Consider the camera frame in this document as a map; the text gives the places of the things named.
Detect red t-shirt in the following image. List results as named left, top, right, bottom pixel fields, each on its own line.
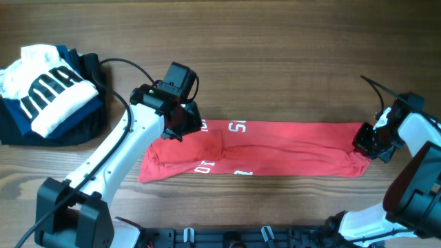
left=138, top=120, right=371, bottom=183

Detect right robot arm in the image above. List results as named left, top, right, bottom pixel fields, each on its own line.
left=320, top=92, right=440, bottom=247

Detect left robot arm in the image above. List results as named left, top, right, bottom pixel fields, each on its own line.
left=33, top=85, right=202, bottom=247

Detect black folded garment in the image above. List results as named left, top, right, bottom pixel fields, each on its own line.
left=1, top=45, right=107, bottom=147

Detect blue folded garment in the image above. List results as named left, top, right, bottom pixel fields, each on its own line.
left=2, top=45, right=104, bottom=140

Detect left black cable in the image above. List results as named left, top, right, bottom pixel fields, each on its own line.
left=13, top=57, right=156, bottom=248

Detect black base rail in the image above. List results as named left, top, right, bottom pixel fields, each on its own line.
left=135, top=225, right=344, bottom=248

